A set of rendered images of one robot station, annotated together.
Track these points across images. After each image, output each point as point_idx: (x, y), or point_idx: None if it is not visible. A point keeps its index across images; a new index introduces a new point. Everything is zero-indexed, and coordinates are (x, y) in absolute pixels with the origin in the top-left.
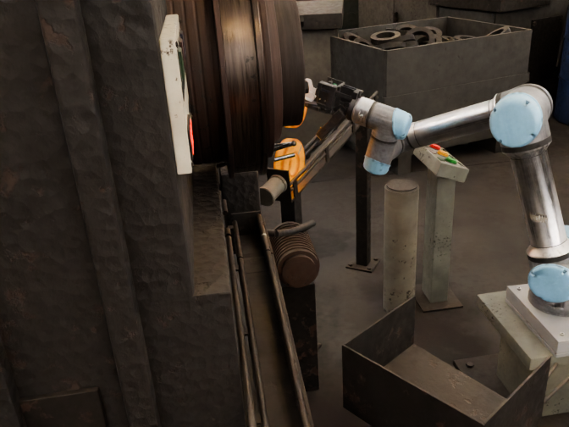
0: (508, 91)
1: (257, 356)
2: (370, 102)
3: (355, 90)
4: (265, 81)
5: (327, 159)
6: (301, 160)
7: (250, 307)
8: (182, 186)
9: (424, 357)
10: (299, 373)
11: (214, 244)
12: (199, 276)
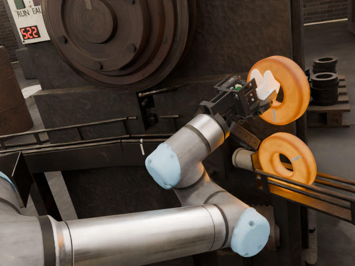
0: (16, 214)
1: (62, 144)
2: (189, 122)
3: (209, 102)
4: (44, 24)
5: (353, 219)
6: (297, 172)
7: (89, 140)
8: (44, 53)
9: None
10: (39, 152)
11: (67, 90)
12: (50, 89)
